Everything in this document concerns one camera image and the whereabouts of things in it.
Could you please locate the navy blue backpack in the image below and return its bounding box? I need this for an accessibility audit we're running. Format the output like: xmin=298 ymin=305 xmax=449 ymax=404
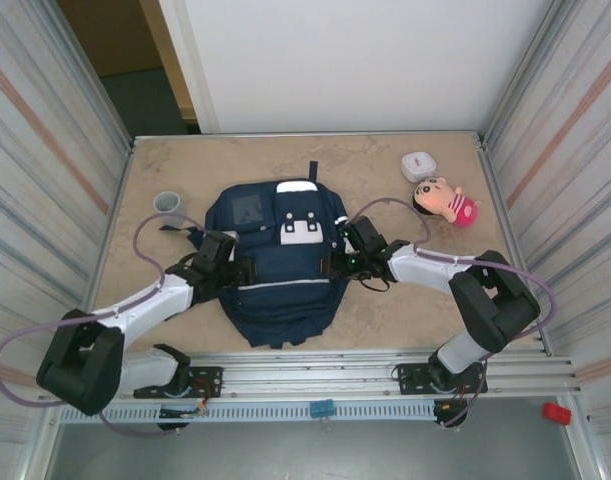
xmin=158 ymin=159 xmax=354 ymax=350

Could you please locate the grey plastic cup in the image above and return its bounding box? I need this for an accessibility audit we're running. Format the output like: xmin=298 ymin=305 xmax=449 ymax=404
xmin=153 ymin=191 xmax=187 ymax=227

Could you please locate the pink plush doll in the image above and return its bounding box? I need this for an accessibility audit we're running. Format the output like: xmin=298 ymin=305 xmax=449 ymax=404
xmin=412 ymin=173 xmax=481 ymax=230

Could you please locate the white round lidded box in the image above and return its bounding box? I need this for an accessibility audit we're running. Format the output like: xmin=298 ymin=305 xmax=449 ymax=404
xmin=400 ymin=152 xmax=439 ymax=184

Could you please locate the aluminium table edge profile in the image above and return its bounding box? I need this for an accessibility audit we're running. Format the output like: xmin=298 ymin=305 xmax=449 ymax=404
xmin=476 ymin=132 xmax=554 ymax=357
xmin=133 ymin=130 xmax=481 ymax=142
xmin=74 ymin=138 xmax=136 ymax=361

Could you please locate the brown wooden door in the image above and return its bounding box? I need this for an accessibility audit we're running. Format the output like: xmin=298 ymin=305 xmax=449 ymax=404
xmin=57 ymin=0 xmax=196 ymax=121

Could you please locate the red plastic block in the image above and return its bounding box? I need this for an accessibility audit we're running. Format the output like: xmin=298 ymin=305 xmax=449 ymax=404
xmin=543 ymin=402 xmax=572 ymax=426

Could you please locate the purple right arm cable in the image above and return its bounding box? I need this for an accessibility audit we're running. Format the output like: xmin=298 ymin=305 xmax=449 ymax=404
xmin=354 ymin=197 xmax=557 ymax=429

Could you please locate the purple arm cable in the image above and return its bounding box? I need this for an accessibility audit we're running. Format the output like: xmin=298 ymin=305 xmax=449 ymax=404
xmin=0 ymin=213 xmax=211 ymax=439
xmin=354 ymin=197 xmax=557 ymax=429

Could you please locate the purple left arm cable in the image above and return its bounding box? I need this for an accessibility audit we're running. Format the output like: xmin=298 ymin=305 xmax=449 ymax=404
xmin=0 ymin=213 xmax=211 ymax=439

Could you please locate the aluminium mounting rail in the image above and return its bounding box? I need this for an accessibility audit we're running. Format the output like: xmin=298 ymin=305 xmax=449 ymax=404
xmin=44 ymin=349 xmax=584 ymax=401

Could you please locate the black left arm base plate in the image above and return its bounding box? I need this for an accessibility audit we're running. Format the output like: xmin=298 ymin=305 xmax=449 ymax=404
xmin=133 ymin=366 xmax=224 ymax=400

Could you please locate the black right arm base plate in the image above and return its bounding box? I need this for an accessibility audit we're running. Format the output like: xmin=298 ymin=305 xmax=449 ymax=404
xmin=393 ymin=362 xmax=489 ymax=397

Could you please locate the white slotted cable duct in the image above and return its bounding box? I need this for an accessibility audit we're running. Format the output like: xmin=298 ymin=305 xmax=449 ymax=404
xmin=59 ymin=403 xmax=436 ymax=424

